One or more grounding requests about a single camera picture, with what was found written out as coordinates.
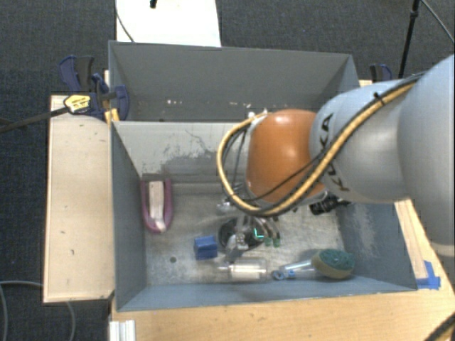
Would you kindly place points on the pale wood board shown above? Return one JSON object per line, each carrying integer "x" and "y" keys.
{"x": 80, "y": 204}

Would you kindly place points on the black cylinder on white bracket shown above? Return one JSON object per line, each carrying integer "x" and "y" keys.
{"x": 324, "y": 205}

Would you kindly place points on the blue box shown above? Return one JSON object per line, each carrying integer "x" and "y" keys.
{"x": 205, "y": 248}

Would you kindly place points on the green sponge dish wand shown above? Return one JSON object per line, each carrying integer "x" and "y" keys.
{"x": 336, "y": 263}

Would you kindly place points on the grey metal bin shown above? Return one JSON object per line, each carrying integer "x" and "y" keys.
{"x": 185, "y": 84}

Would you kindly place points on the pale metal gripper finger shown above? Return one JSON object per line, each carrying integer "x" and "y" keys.
{"x": 235, "y": 248}

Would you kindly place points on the purple and white brush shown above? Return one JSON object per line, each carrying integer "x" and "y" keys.
{"x": 156, "y": 204}

